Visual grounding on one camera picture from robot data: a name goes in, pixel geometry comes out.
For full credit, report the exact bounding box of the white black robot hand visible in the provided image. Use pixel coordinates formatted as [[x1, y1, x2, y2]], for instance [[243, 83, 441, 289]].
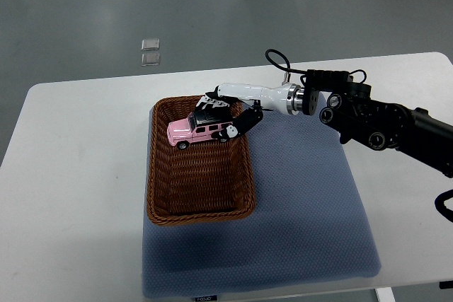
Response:
[[196, 83, 297, 140]]

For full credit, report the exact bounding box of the pink toy car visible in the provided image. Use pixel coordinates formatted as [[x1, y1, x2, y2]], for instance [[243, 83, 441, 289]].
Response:
[[166, 110, 234, 150]]

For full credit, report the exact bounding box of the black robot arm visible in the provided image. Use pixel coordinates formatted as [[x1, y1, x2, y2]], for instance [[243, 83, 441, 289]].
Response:
[[195, 68, 452, 178]]

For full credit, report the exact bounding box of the brown wicker basket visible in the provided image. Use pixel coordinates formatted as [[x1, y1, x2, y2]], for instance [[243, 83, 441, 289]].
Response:
[[145, 95, 256, 226]]

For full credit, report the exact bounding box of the lower floor socket plate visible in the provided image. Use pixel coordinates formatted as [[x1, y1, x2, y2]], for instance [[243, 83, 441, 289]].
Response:
[[141, 52, 160, 66]]

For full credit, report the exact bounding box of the floor socket plate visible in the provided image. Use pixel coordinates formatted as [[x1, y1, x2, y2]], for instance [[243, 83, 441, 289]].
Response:
[[141, 52, 160, 66], [141, 38, 160, 51]]

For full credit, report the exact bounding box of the upper floor socket plate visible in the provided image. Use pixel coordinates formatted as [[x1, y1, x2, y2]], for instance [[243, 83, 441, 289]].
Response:
[[141, 38, 160, 51]]

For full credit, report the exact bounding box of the blue grey mat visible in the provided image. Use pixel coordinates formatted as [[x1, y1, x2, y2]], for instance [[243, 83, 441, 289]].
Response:
[[142, 112, 381, 298]]

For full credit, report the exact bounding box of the white table leg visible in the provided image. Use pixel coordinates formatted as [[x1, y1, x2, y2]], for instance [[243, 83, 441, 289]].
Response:
[[374, 287, 396, 302]]

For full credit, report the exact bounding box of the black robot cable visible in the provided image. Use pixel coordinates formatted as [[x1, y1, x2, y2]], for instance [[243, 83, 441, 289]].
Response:
[[265, 49, 368, 86]]

